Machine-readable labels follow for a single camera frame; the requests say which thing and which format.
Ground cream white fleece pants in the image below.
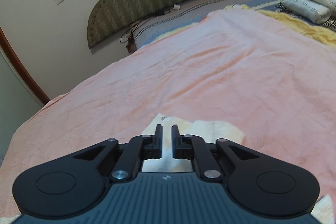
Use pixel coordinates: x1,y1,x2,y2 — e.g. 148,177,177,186
142,114,335,223

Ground pink fleece blanket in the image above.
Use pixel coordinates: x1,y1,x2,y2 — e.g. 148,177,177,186
1,9,335,217

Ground white charger plug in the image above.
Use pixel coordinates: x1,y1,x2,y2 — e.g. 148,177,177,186
173,5,181,10

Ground grey striped bed sheet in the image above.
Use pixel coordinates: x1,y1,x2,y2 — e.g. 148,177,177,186
127,0,281,53

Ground yellow blanket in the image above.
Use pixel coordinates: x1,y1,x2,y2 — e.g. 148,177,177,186
152,5,335,48

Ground black cable on bed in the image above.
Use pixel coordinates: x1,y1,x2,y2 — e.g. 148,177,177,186
119,16,153,54

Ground brown wooden door frame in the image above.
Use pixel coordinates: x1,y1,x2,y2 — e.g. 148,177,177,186
1,29,50,105

